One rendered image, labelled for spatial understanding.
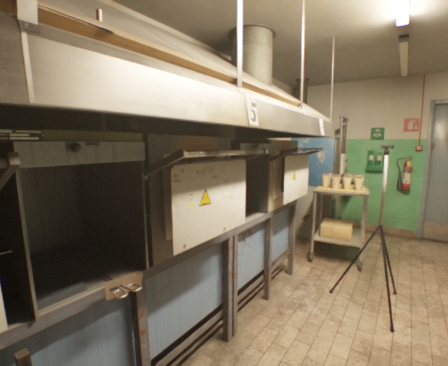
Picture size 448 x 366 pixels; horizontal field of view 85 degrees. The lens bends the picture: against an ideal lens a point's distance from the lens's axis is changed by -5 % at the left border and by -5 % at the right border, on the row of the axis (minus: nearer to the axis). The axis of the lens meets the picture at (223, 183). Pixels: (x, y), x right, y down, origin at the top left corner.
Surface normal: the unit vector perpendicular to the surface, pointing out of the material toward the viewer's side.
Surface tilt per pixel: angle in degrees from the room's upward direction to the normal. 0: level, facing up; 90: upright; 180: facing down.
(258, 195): 90
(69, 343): 90
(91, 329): 90
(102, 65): 80
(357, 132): 90
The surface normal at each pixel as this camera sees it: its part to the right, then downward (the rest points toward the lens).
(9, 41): 0.80, -0.10
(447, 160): -0.58, 0.11
